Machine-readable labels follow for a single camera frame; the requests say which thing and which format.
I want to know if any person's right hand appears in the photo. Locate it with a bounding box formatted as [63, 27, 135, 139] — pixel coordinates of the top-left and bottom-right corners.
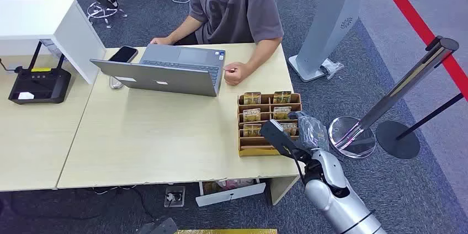
[150, 36, 175, 46]

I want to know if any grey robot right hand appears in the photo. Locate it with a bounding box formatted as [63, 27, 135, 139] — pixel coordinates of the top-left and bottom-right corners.
[288, 110, 330, 153]

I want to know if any person's left hand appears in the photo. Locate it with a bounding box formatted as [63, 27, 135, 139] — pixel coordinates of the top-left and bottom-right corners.
[223, 61, 253, 87]

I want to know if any gold hotel key card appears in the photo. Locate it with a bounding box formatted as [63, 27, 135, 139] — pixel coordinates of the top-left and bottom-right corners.
[243, 124, 262, 137]
[280, 123, 299, 136]
[242, 108, 262, 123]
[273, 107, 292, 120]
[273, 91, 292, 104]
[243, 92, 262, 105]

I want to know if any wooden card holder rack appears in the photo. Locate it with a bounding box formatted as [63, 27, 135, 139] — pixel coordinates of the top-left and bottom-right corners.
[237, 92, 303, 158]

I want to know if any grey open laptop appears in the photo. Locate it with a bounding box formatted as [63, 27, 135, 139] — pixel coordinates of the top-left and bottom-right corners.
[89, 44, 226, 97]

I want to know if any black smartphone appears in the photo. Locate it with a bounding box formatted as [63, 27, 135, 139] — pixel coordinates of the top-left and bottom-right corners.
[108, 46, 139, 63]

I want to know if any desk leg panel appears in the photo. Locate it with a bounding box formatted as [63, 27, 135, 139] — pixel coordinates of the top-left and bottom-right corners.
[269, 175, 301, 206]

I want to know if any chrome chair base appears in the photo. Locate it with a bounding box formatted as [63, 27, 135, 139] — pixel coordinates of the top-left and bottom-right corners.
[86, 1, 128, 29]

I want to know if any clear plastic bag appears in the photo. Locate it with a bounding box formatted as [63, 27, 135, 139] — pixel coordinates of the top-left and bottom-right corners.
[320, 58, 345, 80]

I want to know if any white cabinet box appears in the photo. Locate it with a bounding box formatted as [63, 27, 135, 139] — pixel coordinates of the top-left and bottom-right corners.
[0, 0, 107, 86]

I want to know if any white open drawer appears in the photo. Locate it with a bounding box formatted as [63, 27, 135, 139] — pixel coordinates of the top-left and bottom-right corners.
[195, 178, 267, 208]

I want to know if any silver kiosk stand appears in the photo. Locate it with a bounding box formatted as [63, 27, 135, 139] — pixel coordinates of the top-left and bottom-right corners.
[288, 0, 366, 83]

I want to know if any black document scanner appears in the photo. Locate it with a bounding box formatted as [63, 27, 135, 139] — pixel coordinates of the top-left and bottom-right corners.
[8, 41, 72, 105]

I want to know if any floor power socket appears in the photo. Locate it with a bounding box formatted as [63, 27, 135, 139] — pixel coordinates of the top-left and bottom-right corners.
[163, 185, 186, 208]

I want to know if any red barrier belt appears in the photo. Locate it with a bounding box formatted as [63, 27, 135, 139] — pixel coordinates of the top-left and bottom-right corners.
[372, 0, 468, 102]

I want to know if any dark grey robot part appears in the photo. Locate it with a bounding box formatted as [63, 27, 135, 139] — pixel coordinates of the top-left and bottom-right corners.
[136, 217, 179, 234]

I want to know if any black stanchion post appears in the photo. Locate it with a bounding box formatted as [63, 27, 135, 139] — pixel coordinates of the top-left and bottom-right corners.
[375, 92, 465, 160]

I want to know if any chrome stanchion post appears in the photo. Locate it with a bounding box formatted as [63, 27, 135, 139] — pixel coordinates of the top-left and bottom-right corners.
[328, 35, 460, 159]

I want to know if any black floor cable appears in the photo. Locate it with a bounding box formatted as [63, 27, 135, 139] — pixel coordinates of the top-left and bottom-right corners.
[86, 185, 158, 222]

